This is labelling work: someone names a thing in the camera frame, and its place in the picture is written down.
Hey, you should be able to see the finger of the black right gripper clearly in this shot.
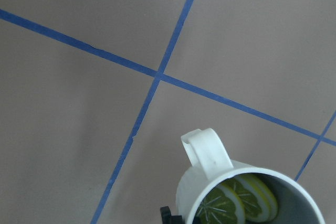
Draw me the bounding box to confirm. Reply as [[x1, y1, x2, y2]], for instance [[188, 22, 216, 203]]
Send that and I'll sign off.
[[160, 206, 182, 224]]

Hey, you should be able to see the yellow lemon slice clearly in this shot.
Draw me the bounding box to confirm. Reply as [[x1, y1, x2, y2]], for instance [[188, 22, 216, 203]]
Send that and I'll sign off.
[[195, 184, 246, 223], [224, 173, 278, 223]]

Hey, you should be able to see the white mug with handle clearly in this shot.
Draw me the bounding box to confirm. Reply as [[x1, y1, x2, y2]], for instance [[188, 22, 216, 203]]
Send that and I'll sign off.
[[176, 129, 325, 223]]

